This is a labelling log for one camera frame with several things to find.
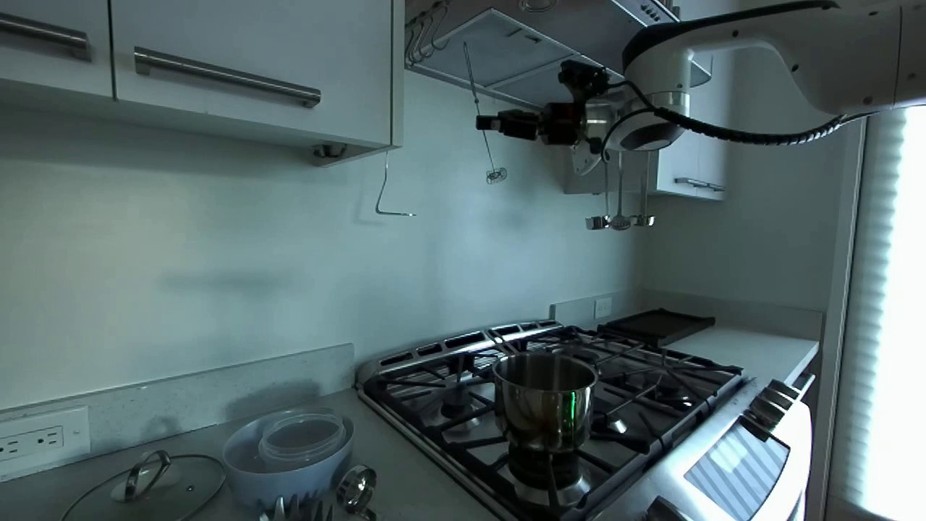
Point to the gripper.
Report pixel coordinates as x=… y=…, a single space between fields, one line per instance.
x=561 y=123

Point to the metal coffee whisk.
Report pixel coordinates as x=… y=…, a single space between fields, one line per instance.
x=477 y=98

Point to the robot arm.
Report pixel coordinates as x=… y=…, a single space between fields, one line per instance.
x=796 y=51

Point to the bent metal hook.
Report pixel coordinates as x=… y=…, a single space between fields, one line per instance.
x=383 y=188

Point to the stove burner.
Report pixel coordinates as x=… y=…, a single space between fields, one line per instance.
x=461 y=407
x=673 y=396

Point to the gas stove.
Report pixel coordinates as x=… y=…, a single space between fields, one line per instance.
x=651 y=449

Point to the stove knob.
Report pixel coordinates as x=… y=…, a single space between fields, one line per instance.
x=785 y=391
x=662 y=510
x=767 y=409

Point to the range hood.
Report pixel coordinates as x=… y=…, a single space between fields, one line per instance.
x=499 y=51

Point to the row of metal hooks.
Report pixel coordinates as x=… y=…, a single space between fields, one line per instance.
x=422 y=32

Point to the black griddle plate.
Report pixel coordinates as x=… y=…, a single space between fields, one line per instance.
x=655 y=324

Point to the steel pot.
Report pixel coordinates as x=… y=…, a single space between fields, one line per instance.
x=544 y=405

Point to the white cabinet door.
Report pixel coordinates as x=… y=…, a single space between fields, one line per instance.
x=289 y=43
x=43 y=69

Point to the window with blinds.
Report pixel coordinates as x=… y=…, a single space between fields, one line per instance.
x=886 y=325

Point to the clear plastic container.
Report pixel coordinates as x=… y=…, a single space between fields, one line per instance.
x=300 y=438

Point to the dark ridged rack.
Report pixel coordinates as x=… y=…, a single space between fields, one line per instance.
x=296 y=510

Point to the pale blue bowl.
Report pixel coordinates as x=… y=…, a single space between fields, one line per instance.
x=242 y=470

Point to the glass pot lid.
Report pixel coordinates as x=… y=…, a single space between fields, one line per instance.
x=181 y=492

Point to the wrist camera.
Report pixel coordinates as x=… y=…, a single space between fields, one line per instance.
x=579 y=76

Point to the small white wall cabinet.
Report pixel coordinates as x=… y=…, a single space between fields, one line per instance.
x=694 y=166

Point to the white wall socket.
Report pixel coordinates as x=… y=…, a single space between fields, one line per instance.
x=603 y=307
x=36 y=441

